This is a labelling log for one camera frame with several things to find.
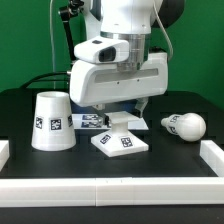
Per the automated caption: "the black cable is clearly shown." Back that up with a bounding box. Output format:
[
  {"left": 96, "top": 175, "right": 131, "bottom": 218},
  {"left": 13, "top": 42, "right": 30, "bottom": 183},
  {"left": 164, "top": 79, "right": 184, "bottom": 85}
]
[{"left": 19, "top": 69, "right": 73, "bottom": 90}]

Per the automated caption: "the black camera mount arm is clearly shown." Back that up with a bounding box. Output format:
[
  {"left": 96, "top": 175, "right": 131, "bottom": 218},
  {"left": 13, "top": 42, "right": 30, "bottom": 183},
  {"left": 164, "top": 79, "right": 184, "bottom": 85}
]
[{"left": 58, "top": 0, "right": 84, "bottom": 65}]

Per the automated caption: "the white lamp base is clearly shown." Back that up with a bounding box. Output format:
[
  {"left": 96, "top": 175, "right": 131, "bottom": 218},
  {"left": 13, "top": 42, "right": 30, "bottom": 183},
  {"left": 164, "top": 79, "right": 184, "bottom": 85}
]
[{"left": 91, "top": 111, "right": 148, "bottom": 157}]

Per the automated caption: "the white lamp bulb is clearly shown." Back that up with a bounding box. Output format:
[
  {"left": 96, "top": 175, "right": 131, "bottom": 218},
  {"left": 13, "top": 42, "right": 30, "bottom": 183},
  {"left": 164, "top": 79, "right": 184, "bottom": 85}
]
[{"left": 161, "top": 113, "right": 206, "bottom": 142}]

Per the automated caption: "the white front fence bar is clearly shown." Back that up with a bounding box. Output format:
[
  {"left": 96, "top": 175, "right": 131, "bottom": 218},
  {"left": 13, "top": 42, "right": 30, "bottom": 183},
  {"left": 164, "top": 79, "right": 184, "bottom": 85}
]
[{"left": 0, "top": 177, "right": 224, "bottom": 207}]

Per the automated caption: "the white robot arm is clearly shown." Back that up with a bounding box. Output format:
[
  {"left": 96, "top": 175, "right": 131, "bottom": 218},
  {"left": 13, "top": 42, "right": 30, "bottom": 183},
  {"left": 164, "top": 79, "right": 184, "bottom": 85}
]
[{"left": 70, "top": 0, "right": 185, "bottom": 124}]

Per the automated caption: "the white marker sheet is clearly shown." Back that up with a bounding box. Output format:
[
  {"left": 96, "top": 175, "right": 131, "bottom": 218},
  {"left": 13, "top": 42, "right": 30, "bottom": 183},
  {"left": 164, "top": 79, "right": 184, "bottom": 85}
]
[{"left": 72, "top": 114, "right": 148, "bottom": 130}]

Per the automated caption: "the white left fence bar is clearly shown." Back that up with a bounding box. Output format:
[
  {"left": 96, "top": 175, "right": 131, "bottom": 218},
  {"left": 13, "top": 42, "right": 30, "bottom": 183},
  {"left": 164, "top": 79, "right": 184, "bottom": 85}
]
[{"left": 0, "top": 140, "right": 10, "bottom": 171}]

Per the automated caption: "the white lamp shade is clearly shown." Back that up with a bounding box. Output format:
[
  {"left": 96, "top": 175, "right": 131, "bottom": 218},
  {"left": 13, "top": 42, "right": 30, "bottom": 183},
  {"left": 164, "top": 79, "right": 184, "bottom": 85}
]
[{"left": 31, "top": 91, "right": 76, "bottom": 151}]

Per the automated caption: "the white right fence bar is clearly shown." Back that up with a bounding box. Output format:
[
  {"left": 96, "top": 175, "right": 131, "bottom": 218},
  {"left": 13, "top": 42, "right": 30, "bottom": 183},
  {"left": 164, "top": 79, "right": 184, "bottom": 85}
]
[{"left": 199, "top": 140, "right": 224, "bottom": 178}]

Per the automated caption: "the white hanging cable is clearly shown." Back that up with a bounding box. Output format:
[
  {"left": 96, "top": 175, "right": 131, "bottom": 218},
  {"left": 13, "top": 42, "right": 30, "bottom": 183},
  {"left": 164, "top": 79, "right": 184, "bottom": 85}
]
[{"left": 48, "top": 0, "right": 57, "bottom": 90}]

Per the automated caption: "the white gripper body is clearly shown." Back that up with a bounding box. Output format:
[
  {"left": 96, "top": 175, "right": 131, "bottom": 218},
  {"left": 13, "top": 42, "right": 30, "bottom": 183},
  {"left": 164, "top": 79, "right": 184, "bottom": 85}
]
[{"left": 70, "top": 53, "right": 167, "bottom": 107}]

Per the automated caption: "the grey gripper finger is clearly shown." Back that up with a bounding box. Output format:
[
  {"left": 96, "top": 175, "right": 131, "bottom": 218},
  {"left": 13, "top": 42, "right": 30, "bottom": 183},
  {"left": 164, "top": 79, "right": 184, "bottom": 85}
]
[
  {"left": 93, "top": 104, "right": 109, "bottom": 126},
  {"left": 135, "top": 98, "right": 148, "bottom": 117}
]

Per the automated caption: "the white fence bar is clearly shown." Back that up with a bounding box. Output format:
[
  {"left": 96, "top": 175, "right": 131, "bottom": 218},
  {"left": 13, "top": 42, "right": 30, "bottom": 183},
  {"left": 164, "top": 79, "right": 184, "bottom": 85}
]
[
  {"left": 0, "top": 140, "right": 10, "bottom": 171},
  {"left": 0, "top": 177, "right": 224, "bottom": 207},
  {"left": 199, "top": 140, "right": 224, "bottom": 178}
]

